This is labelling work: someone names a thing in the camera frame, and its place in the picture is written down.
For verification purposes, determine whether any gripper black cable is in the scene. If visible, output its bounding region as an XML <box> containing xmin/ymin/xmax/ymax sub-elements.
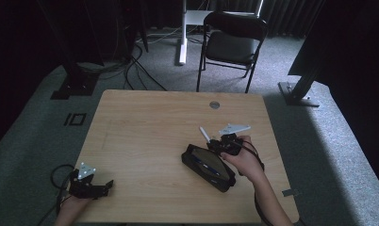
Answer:
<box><xmin>36</xmin><ymin>163</ymin><xmax>76</xmax><ymax>226</ymax></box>
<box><xmin>238</xmin><ymin>139</ymin><xmax>271</xmax><ymax>226</ymax></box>

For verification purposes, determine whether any white floor cable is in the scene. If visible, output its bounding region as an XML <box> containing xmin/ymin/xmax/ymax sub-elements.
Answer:
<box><xmin>135</xmin><ymin>26</ymin><xmax>183</xmax><ymax>45</ymax></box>

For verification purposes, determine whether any black floor cable bundle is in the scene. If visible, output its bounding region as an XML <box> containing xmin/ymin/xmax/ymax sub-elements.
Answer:
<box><xmin>77</xmin><ymin>43</ymin><xmax>169</xmax><ymax>92</ymax></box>

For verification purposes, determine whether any dark grey curtain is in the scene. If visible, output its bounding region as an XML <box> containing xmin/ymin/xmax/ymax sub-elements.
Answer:
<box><xmin>209</xmin><ymin>0</ymin><xmax>323</xmax><ymax>40</ymax></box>

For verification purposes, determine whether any black stand with square base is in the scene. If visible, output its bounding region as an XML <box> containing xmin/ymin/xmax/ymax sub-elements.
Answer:
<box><xmin>36</xmin><ymin>0</ymin><xmax>101</xmax><ymax>101</ymax></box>

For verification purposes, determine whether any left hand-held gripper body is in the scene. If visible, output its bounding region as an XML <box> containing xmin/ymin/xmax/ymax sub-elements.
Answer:
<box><xmin>68</xmin><ymin>162</ymin><xmax>101</xmax><ymax>200</ymax></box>

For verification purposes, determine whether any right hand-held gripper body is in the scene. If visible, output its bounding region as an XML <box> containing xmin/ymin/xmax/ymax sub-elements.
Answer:
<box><xmin>218</xmin><ymin>122</ymin><xmax>252</xmax><ymax>157</ymax></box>

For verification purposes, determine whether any person's right hand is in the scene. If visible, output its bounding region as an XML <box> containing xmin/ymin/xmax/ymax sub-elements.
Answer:
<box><xmin>220</xmin><ymin>135</ymin><xmax>265</xmax><ymax>184</ymax></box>

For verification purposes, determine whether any black pencil case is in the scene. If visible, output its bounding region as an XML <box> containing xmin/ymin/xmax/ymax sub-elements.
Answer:
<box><xmin>181</xmin><ymin>143</ymin><xmax>237</xmax><ymax>193</ymax></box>

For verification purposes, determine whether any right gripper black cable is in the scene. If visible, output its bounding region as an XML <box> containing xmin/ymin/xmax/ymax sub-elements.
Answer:
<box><xmin>238</xmin><ymin>139</ymin><xmax>271</xmax><ymax>226</ymax></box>

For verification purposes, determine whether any black stand with metal base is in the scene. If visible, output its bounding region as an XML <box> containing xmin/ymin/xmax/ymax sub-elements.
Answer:
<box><xmin>277</xmin><ymin>62</ymin><xmax>321</xmax><ymax>108</ymax></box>

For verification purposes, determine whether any grey tape piece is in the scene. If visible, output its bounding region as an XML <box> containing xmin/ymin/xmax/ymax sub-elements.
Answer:
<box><xmin>281</xmin><ymin>188</ymin><xmax>300</xmax><ymax>198</ymax></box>

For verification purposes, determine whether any person's left hand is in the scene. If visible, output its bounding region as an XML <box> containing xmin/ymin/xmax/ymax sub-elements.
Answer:
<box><xmin>62</xmin><ymin>193</ymin><xmax>92</xmax><ymax>216</ymax></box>

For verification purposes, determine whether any black folding chair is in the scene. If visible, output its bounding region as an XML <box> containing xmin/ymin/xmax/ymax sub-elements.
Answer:
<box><xmin>195</xmin><ymin>10</ymin><xmax>269</xmax><ymax>94</ymax></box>

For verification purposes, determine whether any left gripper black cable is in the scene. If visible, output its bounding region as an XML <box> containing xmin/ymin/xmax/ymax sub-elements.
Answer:
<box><xmin>36</xmin><ymin>163</ymin><xmax>76</xmax><ymax>226</ymax></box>

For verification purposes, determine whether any white pen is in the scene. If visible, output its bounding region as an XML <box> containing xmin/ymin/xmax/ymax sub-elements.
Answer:
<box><xmin>199</xmin><ymin>125</ymin><xmax>212</xmax><ymax>144</ymax></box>

